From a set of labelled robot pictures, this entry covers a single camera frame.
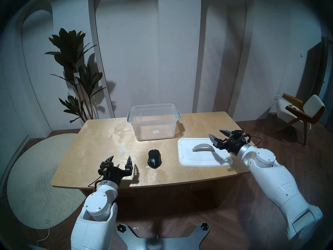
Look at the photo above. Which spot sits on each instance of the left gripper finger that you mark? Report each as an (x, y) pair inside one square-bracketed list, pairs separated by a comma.
[(129, 164), (106, 163)]

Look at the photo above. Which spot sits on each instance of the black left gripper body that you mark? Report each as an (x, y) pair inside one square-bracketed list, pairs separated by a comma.
[(113, 174)]

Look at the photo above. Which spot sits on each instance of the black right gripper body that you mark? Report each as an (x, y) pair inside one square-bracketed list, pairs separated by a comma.
[(234, 144)]

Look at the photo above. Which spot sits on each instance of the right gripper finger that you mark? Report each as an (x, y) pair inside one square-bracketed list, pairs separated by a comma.
[(227, 133), (216, 141)]

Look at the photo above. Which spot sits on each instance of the black computer mouse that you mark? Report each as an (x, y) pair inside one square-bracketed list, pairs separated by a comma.
[(154, 159)]

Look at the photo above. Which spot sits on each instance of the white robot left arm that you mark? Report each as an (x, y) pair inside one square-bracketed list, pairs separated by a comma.
[(98, 205)]

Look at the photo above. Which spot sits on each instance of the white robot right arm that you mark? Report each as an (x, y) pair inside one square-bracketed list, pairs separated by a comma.
[(281, 184)]

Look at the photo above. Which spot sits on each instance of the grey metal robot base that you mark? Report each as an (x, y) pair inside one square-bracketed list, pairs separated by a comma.
[(161, 243)]

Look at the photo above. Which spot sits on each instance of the clear plastic storage container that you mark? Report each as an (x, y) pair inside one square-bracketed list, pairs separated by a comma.
[(140, 133)]

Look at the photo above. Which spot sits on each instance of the light wooden table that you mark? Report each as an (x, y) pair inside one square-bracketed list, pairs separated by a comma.
[(98, 148)]

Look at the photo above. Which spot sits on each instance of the black base knob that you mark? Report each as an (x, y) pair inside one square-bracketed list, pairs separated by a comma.
[(205, 226), (121, 228)]

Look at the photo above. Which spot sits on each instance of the round beige rug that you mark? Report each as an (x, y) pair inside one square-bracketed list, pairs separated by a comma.
[(33, 179)]

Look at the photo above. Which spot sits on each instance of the wooden armchair with white cushions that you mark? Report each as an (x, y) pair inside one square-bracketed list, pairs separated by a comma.
[(312, 108)]

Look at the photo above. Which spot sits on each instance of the tall dark green plant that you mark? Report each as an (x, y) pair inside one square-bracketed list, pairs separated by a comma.
[(69, 49)]

